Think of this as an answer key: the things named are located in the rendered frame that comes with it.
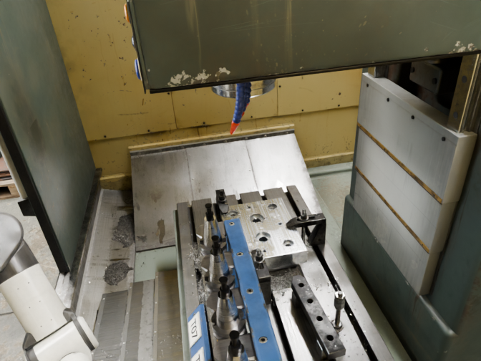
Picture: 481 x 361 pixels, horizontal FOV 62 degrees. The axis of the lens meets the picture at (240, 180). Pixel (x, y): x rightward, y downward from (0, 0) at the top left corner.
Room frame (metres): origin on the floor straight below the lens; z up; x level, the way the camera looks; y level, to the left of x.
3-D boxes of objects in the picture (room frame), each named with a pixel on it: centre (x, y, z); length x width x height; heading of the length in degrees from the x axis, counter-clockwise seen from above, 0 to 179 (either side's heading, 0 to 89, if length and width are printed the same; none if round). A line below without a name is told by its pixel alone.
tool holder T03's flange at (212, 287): (0.59, 0.06, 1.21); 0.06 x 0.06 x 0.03
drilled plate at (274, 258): (1.02, -0.05, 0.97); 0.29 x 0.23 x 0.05; 8
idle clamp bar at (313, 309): (0.70, -0.17, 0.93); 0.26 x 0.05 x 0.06; 13
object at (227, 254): (0.64, 0.06, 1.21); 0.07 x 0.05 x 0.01; 98
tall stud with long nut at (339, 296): (0.69, -0.23, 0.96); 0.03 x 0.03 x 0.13
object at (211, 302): (0.53, 0.05, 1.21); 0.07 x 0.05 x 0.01; 98
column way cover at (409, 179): (0.99, -0.46, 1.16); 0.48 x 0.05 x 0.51; 8
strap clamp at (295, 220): (1.03, -0.20, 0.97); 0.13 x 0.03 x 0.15; 98
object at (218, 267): (0.59, 0.06, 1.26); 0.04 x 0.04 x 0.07
